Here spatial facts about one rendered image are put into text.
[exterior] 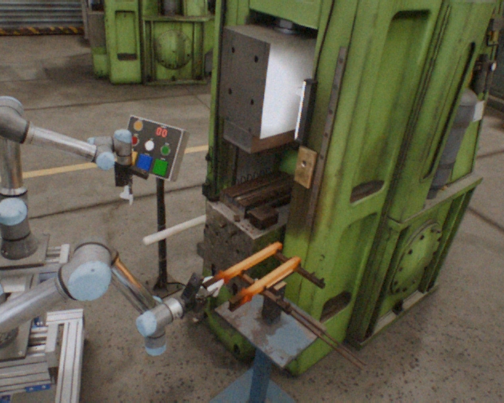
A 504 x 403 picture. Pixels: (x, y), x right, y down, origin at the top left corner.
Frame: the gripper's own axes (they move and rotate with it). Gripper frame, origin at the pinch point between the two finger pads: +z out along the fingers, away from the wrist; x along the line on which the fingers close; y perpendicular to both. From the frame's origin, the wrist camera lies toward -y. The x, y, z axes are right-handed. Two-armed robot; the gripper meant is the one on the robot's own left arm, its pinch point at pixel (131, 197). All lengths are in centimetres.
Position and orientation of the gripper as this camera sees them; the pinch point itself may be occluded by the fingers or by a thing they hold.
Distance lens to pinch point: 228.6
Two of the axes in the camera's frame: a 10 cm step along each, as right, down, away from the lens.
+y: -9.6, 0.6, -2.6
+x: 2.5, 5.4, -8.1
